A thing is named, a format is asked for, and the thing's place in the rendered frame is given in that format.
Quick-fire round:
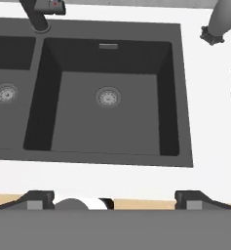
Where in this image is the white and black round object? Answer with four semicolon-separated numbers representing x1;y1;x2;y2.
54;196;115;211

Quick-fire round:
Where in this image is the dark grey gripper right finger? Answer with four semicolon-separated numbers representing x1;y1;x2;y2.
173;190;231;211

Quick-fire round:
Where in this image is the grey bottle with black base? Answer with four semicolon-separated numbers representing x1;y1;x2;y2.
199;0;231;46

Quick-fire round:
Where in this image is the dark grey double sink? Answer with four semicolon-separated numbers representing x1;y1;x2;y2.
0;17;194;169

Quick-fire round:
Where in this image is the dark grey sink faucet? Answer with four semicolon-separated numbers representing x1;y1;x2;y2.
19;0;67;34

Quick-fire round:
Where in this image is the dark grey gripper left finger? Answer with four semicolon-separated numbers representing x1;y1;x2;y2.
0;189;56;211

